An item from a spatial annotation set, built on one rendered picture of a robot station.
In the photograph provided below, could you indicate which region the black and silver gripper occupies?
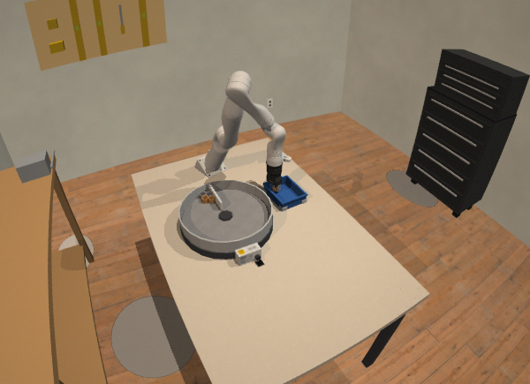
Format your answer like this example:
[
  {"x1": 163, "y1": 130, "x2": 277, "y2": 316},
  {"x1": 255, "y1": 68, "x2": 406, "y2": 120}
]
[{"x1": 266, "y1": 152, "x2": 292, "y2": 192}]

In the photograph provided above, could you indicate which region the blue crate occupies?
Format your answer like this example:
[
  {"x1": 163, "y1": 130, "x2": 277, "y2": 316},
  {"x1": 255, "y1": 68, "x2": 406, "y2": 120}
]
[{"x1": 263, "y1": 176, "x2": 307, "y2": 211}]

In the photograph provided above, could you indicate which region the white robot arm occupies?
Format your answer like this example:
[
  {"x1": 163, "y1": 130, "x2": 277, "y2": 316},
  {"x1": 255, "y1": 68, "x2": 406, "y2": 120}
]
[{"x1": 205, "y1": 71, "x2": 286, "y2": 171}]

